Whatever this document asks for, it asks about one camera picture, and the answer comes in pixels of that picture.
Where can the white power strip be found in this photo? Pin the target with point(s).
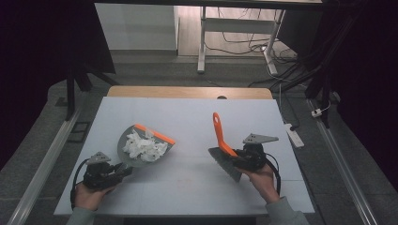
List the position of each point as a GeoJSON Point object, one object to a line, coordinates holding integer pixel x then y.
{"type": "Point", "coordinates": [294, 135]}

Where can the white wall panel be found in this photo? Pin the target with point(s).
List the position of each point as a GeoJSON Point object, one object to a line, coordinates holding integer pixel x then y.
{"type": "Point", "coordinates": [136, 26]}

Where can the wooden table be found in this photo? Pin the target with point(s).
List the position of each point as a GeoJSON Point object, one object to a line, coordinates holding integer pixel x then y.
{"type": "Point", "coordinates": [187, 92]}

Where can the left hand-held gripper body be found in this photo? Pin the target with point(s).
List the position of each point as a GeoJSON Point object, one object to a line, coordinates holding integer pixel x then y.
{"type": "Point", "coordinates": [100, 173]}

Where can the white desk frame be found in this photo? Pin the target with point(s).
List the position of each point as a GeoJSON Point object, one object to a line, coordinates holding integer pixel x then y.
{"type": "Point", "coordinates": [237, 26]}

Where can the person's left hand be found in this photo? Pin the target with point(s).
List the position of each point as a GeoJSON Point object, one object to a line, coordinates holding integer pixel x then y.
{"type": "Point", "coordinates": [89, 197]}

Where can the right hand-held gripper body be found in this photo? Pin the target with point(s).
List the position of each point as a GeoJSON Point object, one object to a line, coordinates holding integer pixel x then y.
{"type": "Point", "coordinates": [255, 154]}

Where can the person's right hand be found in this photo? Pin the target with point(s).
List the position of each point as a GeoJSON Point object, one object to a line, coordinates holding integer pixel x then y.
{"type": "Point", "coordinates": [261, 182]}

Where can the white paper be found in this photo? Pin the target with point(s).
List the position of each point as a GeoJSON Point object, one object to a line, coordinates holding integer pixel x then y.
{"type": "Point", "coordinates": [144, 147]}

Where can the black metal stand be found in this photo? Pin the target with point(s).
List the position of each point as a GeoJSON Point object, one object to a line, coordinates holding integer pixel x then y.
{"type": "Point", "coordinates": [324, 78]}

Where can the black tripod stand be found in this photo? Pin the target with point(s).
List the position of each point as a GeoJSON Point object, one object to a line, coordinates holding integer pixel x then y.
{"type": "Point", "coordinates": [76, 78]}

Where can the dark curtain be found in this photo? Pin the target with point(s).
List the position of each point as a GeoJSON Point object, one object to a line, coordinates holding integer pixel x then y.
{"type": "Point", "coordinates": [369, 78]}
{"type": "Point", "coordinates": [31, 56]}

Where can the grey dustpan with orange edge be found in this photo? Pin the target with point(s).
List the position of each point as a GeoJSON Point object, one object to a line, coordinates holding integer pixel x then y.
{"type": "Point", "coordinates": [137, 140]}

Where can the aluminium floor rail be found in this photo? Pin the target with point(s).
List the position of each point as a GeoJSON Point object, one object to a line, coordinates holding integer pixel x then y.
{"type": "Point", "coordinates": [344, 165]}
{"type": "Point", "coordinates": [43, 165]}

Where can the small white plug adapter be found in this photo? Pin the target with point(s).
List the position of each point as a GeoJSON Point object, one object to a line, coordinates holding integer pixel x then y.
{"type": "Point", "coordinates": [316, 112]}

